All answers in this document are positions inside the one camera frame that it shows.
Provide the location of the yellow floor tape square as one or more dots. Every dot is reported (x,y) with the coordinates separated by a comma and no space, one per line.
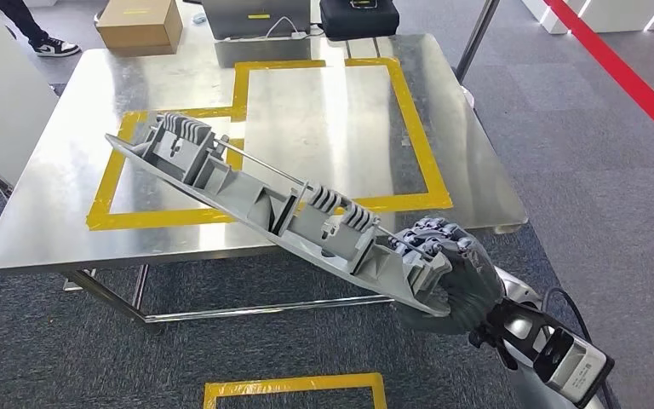
(293,383)

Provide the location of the person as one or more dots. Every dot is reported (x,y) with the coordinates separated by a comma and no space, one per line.
(50,46)

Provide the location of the grey plastic wheel hubcap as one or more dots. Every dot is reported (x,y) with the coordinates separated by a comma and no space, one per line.
(259,203)

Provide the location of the yellow tape on workbench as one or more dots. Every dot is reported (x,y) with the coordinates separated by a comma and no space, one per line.
(163,217)

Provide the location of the red barrier belt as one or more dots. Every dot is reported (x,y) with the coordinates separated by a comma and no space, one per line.
(614,64)

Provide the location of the grey laptop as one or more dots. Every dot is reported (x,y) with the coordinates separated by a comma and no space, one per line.
(248,20)

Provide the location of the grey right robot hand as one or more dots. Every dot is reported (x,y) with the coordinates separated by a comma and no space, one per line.
(473,282)

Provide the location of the black carry case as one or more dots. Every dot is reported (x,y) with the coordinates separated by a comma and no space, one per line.
(358,20)

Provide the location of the chrome stanchion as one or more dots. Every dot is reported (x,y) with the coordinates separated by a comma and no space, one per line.
(476,39)

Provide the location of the white board panel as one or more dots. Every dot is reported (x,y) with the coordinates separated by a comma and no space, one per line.
(0,101)

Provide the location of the steel workbench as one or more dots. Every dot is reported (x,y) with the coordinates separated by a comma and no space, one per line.
(50,197)

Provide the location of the computer mouse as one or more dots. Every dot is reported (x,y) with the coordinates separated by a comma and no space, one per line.
(199,18)

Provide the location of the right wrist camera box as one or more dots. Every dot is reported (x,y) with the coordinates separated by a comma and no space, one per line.
(575,367)

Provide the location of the plain cardboard box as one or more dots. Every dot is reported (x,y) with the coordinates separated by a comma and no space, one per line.
(138,25)

